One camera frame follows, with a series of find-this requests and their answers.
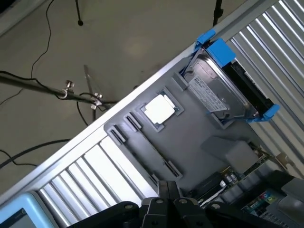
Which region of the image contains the silver CPU chip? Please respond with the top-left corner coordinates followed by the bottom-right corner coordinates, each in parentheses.
top-left (141, 95), bottom-right (178, 126)

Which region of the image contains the light blue teach pendant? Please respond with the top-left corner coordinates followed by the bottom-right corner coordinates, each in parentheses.
top-left (0, 191), bottom-right (52, 228)

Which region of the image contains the green graphics card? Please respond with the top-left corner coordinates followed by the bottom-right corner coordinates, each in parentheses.
top-left (196, 142), bottom-right (296, 202)

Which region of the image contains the open PC case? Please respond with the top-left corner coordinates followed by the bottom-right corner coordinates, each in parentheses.
top-left (225, 163), bottom-right (304, 228)

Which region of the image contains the black floor cable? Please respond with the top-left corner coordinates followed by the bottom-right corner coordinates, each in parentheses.
top-left (0, 139), bottom-right (72, 168)

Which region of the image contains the grey parts rack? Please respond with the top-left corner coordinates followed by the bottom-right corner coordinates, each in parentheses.
top-left (104, 70), bottom-right (264, 190)

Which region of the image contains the black stand leg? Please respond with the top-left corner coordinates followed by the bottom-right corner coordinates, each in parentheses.
top-left (211, 0), bottom-right (225, 27)
top-left (74, 0), bottom-right (85, 26)

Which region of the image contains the silver hard disk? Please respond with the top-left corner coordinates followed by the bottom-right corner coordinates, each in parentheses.
top-left (187, 48), bottom-right (253, 120)

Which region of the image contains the black camera stand pole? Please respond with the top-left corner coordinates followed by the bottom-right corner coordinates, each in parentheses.
top-left (0, 64), bottom-right (121, 122)

